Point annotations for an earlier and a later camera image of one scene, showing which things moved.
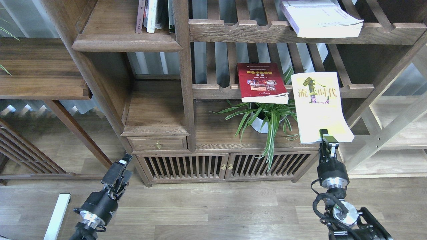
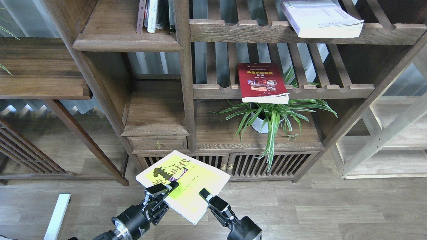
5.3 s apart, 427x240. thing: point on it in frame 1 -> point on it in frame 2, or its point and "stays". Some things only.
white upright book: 151,18 stays
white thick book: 322,18 stays
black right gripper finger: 327,149 -> 221,208
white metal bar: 52,232 stays
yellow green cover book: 319,107 -> 192,175
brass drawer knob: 158,145 stays
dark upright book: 171,14 stays
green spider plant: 270,117 stays
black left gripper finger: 117,177 -> 154,207
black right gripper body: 332,173 -> 245,229
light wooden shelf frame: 389,130 stays
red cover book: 262,83 stays
